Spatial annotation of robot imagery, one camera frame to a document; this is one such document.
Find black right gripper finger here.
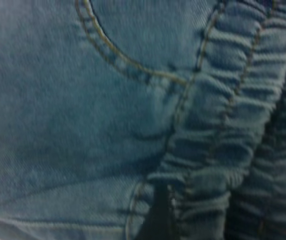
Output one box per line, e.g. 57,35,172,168
137,181,176,240

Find blue denim printed pants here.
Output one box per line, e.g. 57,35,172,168
0,0,286,240

